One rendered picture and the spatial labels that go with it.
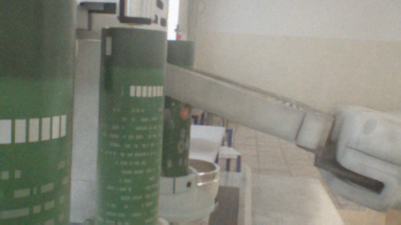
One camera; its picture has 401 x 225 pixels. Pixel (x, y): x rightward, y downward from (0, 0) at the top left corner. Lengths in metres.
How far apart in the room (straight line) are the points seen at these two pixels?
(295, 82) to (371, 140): 10.21
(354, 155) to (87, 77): 0.23
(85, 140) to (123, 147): 0.20
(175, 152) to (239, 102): 0.07
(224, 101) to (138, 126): 0.09
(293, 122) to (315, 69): 10.26
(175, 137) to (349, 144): 0.12
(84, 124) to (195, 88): 0.15
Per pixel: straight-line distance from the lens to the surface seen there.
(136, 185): 0.20
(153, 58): 0.20
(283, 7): 10.52
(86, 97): 0.39
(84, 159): 0.40
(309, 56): 10.50
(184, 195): 0.31
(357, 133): 0.28
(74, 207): 0.43
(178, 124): 0.30
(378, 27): 10.85
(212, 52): 10.44
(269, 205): 0.50
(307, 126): 0.27
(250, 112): 0.27
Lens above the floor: 1.18
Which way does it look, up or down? 5 degrees down
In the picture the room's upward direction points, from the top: 3 degrees clockwise
